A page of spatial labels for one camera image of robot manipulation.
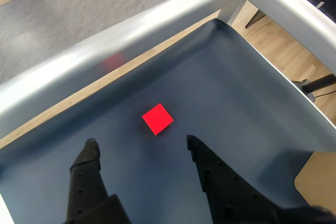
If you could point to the dark grey mat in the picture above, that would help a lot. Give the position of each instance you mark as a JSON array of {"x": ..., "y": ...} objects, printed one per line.
[{"x": 210, "y": 90}]

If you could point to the black furniture leg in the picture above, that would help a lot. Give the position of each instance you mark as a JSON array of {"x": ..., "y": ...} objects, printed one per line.
[{"x": 254, "y": 19}]

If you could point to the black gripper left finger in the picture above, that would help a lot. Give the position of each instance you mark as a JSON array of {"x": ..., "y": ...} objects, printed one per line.
[{"x": 84, "y": 182}]

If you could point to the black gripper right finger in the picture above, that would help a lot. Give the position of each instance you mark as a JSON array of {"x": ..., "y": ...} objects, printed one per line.
[{"x": 223, "y": 187}]

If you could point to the red cube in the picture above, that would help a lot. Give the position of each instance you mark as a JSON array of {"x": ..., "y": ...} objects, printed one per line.
[{"x": 157, "y": 119}]

